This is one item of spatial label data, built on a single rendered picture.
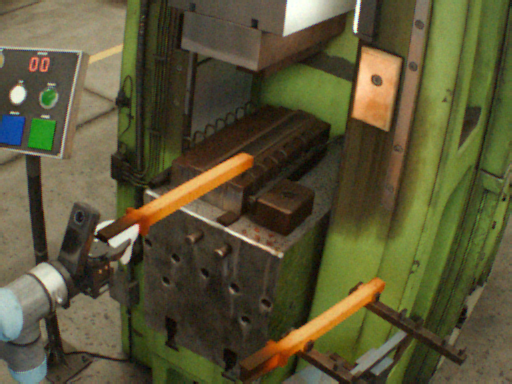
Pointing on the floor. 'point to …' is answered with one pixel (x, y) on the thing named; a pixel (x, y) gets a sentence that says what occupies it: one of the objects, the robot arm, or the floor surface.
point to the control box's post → (40, 234)
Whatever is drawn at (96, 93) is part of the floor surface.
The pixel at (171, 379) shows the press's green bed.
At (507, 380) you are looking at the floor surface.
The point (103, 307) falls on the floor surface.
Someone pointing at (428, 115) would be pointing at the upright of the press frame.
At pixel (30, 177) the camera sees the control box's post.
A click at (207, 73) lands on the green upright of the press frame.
